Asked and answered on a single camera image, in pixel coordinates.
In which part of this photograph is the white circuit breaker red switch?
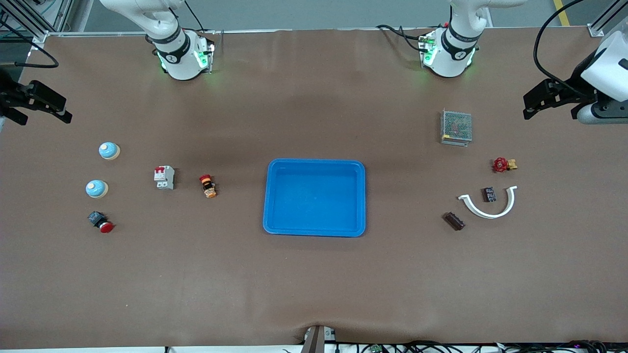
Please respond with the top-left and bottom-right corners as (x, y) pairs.
(154, 165), (176, 191)

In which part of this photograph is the red mushroom push button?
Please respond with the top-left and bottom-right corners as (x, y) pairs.
(88, 211), (116, 234)

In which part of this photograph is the black cable at arm base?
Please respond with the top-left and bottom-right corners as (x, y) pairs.
(376, 24), (427, 52)

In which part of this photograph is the red handle brass valve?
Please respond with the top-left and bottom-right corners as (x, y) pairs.
(492, 157), (519, 174)

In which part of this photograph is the white curved plastic clamp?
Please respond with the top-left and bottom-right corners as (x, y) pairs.
(458, 185), (518, 219)

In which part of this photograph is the grey metal table bracket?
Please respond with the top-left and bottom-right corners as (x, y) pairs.
(301, 325), (337, 353)

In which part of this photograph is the blue plastic tray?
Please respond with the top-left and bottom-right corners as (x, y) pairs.
(262, 158), (367, 238)

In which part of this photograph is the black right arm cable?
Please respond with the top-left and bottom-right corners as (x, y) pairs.
(0, 12), (59, 69)

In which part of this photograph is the metal mesh power supply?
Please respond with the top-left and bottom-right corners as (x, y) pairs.
(440, 109), (473, 147)

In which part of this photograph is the dark brown electrolytic capacitor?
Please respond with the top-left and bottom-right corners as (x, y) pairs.
(443, 211), (466, 231)

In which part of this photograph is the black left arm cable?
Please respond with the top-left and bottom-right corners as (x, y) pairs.
(534, 0), (614, 96)

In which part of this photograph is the black cable bundle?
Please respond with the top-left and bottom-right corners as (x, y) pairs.
(334, 340), (609, 353)

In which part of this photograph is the red orange emergency stop switch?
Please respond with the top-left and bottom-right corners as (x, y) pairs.
(199, 174), (218, 199)

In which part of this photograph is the aluminium frame profile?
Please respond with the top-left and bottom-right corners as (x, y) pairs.
(0, 0), (74, 42)
(588, 0), (628, 38)

